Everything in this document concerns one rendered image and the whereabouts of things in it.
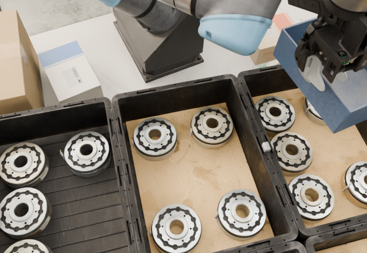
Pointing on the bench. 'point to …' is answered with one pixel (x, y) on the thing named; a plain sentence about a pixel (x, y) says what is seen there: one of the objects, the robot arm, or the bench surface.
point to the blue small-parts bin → (350, 94)
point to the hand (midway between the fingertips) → (311, 72)
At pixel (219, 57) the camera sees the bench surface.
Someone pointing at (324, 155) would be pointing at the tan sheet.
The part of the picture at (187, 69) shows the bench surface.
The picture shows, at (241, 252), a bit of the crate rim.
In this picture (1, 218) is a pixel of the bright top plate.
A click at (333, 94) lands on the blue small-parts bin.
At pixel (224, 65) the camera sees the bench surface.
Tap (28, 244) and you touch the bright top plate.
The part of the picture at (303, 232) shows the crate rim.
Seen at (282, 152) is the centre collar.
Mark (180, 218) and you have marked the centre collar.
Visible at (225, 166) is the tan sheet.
